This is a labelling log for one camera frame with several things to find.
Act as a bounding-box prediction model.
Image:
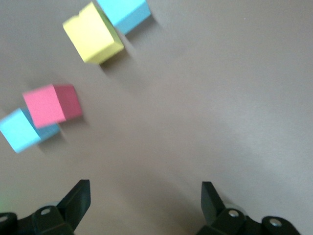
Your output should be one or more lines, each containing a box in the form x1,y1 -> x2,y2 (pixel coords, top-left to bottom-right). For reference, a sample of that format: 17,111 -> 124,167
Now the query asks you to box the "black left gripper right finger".
195,181 -> 301,235

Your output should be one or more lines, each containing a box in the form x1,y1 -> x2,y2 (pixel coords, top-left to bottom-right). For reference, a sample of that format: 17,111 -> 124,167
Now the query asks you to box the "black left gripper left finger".
0,180 -> 91,235

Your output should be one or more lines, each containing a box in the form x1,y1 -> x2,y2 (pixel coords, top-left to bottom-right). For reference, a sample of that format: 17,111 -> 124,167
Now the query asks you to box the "red foam block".
22,84 -> 84,129

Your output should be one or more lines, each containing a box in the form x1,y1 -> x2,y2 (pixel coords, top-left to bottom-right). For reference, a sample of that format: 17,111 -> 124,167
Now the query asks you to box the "yellow foam block chipped corner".
62,1 -> 125,66

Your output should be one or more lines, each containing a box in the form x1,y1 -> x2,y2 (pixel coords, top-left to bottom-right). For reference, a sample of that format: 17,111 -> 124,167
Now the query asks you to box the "blue foam block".
0,107 -> 61,154
96,0 -> 151,36

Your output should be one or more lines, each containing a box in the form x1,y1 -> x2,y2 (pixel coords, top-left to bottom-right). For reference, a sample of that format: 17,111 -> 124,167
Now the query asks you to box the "table cover sheet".
0,0 -> 313,235

